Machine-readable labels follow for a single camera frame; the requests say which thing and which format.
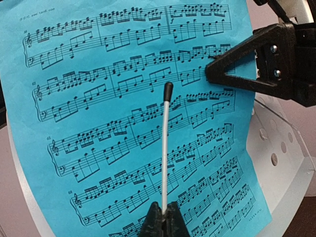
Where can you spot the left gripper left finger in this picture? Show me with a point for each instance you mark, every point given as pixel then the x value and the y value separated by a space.
pixel 152 225

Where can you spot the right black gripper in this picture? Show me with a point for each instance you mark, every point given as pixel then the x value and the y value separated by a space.
pixel 273 49

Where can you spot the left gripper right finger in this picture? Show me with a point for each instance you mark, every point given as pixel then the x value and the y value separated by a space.
pixel 174 224

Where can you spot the white perforated music stand desk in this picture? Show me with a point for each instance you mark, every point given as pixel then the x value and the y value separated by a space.
pixel 279 153

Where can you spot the blue sheet music paper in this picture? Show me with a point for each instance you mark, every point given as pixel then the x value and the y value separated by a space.
pixel 83 83

